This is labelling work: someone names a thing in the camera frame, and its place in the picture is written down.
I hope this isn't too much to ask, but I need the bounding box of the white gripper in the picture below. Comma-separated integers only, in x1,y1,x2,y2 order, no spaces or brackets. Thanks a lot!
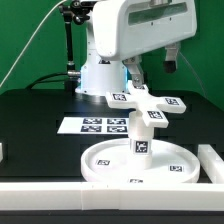
92,0,197,88

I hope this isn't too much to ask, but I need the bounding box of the white cross-shaped table base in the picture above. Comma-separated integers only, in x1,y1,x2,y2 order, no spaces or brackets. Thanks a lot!
106,80,186,128

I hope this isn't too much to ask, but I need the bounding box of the white round table top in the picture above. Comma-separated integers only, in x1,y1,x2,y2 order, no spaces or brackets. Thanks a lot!
81,138,200,184

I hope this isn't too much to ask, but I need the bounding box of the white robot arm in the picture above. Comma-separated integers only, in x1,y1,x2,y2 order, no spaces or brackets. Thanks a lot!
74,0,197,101

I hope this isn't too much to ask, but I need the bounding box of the white marker sheet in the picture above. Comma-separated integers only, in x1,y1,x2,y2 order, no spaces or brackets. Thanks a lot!
57,117,129,135

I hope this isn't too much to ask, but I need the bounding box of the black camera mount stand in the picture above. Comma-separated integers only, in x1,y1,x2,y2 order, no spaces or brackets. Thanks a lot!
59,0,97,94

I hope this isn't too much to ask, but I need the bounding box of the black cable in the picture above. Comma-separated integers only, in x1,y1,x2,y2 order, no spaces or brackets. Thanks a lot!
25,71,81,90

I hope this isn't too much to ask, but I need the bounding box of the white right fence rail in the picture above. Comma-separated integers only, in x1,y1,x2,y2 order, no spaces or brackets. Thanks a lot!
198,144,224,184

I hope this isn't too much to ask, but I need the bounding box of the white fence rail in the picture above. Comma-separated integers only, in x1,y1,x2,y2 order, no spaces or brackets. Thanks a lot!
0,182,224,211
198,144,224,184

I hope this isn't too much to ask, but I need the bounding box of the white cable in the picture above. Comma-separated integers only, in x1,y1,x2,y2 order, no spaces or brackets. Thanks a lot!
0,0,68,88

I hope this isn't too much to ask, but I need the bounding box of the white front fence rail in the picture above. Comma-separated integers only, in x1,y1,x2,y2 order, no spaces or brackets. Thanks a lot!
0,182,224,211

